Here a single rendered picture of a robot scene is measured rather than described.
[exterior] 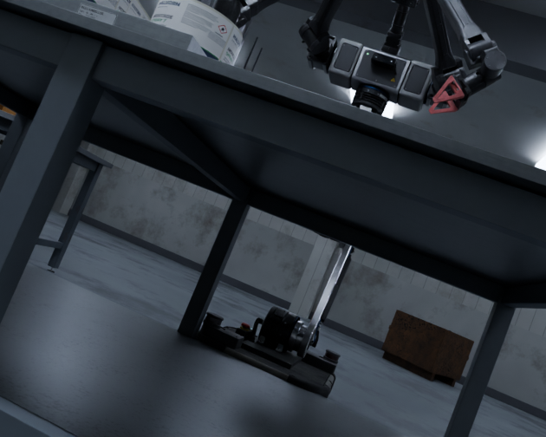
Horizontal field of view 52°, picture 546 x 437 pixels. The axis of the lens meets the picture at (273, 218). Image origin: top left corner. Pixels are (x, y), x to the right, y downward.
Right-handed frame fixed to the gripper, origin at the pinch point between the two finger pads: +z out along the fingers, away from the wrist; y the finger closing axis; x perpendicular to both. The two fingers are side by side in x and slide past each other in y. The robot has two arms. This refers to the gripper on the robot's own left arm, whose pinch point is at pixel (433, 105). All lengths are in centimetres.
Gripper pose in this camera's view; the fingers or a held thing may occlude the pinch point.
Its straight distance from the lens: 169.6
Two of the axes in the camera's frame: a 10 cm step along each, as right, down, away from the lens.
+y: -1.6, -1.3, -9.8
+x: 4.7, 8.6, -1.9
